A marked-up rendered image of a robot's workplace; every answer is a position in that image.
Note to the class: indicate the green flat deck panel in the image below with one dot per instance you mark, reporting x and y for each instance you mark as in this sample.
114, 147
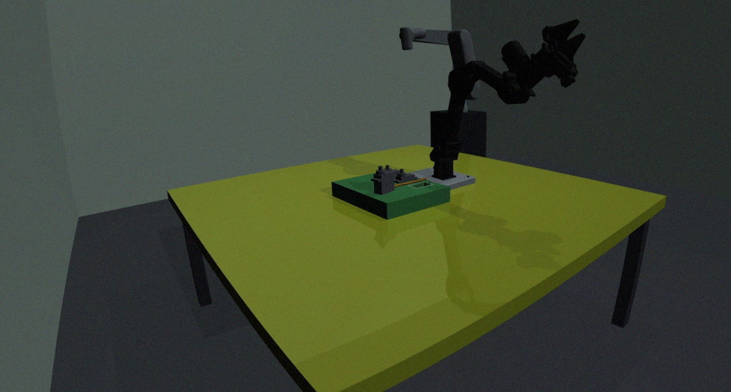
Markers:
405, 199

